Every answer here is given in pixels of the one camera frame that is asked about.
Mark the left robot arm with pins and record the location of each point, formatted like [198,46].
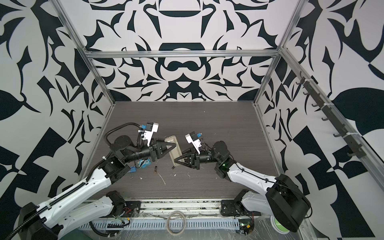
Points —
[56,217]

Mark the green push button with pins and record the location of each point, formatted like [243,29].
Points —
[277,226]

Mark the slotted cable duct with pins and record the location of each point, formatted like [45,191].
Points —
[174,224]

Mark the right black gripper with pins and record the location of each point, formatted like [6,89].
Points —
[196,159]

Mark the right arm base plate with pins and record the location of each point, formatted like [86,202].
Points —
[231,208]

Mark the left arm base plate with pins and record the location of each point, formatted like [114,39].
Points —
[126,210]

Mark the blue toy block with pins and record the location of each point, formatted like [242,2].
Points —
[143,163]

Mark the black wall hook rail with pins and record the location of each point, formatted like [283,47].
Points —
[333,115]

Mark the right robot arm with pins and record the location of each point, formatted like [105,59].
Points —
[278,197]

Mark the white remote control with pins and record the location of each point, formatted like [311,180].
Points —
[176,152]

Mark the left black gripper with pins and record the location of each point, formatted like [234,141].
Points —
[155,150]

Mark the small electronics board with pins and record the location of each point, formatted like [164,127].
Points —
[246,226]

